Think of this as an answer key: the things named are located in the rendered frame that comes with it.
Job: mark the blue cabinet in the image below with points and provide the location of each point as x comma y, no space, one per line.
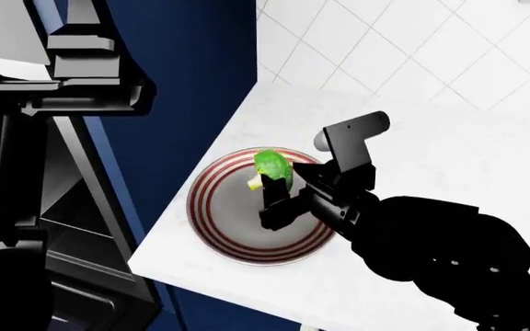
187,86

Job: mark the black oven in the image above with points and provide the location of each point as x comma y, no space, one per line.
90,241

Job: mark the green broccoli floret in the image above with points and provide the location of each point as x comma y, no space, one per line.
272,166

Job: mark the grey left camera mount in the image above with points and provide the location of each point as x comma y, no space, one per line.
85,51

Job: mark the grey plate with red rings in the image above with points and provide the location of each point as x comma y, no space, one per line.
233,220

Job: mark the dark grey right camera mount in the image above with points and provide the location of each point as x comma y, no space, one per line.
350,145

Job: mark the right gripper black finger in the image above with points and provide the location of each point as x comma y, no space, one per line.
276,193
308,171

